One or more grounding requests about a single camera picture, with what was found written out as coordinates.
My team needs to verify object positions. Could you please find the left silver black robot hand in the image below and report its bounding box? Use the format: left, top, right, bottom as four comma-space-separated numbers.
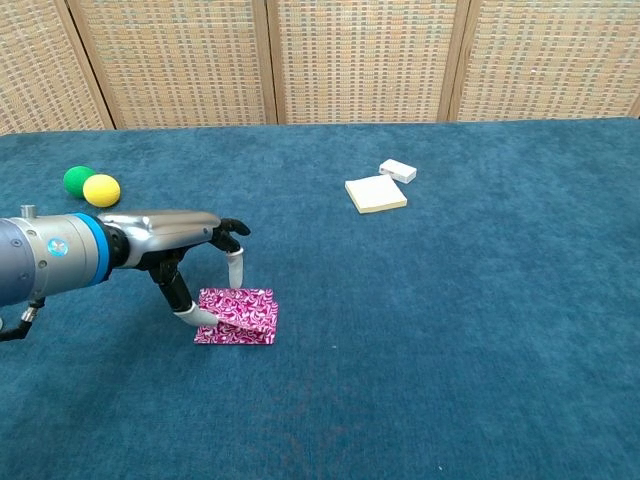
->
99, 209, 252, 329

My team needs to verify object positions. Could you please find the yellow foam ball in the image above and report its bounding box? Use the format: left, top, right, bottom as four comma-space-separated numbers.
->
82, 173, 122, 209

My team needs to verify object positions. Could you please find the green foam ball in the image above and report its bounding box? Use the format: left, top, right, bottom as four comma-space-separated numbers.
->
63, 165, 97, 200

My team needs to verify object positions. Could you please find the pale yellow sticky note pad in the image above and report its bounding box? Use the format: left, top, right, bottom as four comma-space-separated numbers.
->
344, 174, 408, 215

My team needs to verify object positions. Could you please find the small white box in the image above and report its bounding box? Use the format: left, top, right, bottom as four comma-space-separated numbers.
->
378, 158, 418, 185

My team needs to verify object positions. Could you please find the blue carpet table cover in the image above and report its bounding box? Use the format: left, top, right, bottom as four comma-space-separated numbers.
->
0, 117, 640, 480

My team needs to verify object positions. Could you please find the woven wooden folding screen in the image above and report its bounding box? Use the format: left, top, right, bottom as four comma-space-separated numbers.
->
0, 0, 640, 136

